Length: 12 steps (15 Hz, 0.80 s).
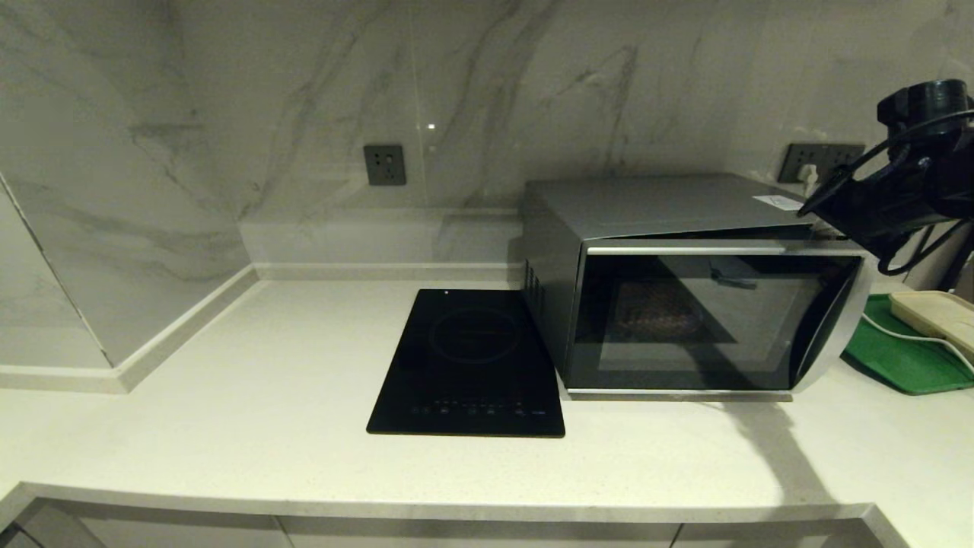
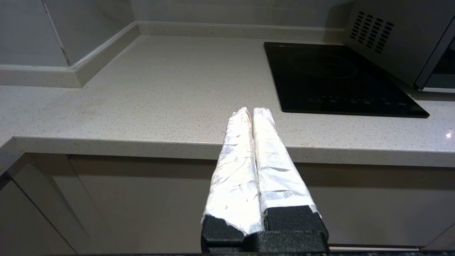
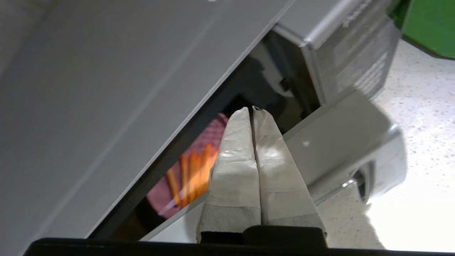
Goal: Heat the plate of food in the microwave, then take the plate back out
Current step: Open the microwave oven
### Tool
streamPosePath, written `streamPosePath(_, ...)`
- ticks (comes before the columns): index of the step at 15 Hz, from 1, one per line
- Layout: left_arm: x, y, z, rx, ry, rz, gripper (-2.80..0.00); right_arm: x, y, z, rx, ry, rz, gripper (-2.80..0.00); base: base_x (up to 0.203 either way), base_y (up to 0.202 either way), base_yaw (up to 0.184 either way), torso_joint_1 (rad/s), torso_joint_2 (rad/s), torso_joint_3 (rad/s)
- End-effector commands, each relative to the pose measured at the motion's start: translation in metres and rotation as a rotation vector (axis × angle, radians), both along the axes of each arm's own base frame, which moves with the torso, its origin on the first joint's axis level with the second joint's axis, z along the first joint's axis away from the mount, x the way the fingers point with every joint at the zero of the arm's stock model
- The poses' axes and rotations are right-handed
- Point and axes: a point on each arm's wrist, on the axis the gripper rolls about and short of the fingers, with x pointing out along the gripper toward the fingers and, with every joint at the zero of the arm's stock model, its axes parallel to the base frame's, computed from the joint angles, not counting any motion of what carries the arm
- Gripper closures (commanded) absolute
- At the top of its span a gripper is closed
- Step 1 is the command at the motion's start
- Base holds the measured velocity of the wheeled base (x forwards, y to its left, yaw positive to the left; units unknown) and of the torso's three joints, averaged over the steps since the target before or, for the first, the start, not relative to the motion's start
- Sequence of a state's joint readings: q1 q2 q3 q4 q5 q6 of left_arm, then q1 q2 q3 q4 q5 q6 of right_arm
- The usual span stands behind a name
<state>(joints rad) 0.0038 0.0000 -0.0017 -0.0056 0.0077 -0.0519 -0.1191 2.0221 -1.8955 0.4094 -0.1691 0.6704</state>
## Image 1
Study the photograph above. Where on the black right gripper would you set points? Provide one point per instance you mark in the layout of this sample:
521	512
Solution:
875	205

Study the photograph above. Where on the white sheet of paper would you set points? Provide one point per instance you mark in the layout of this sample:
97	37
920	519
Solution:
776	202

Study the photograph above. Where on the silver Panasonic microwave oven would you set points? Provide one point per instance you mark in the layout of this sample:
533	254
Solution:
647	205

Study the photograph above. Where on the white power plug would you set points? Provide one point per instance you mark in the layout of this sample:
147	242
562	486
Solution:
806	176

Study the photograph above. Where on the green plastic tray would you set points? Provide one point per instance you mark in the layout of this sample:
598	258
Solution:
890	365

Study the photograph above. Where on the black induction cooktop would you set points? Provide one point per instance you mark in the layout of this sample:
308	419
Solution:
456	365

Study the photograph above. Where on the angled cabinet corner panel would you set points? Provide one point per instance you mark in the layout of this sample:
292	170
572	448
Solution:
46	533

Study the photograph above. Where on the grey double wall socket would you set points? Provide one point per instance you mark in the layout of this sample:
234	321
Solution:
795	154

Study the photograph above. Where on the dark door frame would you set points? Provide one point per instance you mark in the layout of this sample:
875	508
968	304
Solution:
960	266

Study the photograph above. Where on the grey single wall socket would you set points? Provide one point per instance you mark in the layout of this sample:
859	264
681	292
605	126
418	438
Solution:
384	165

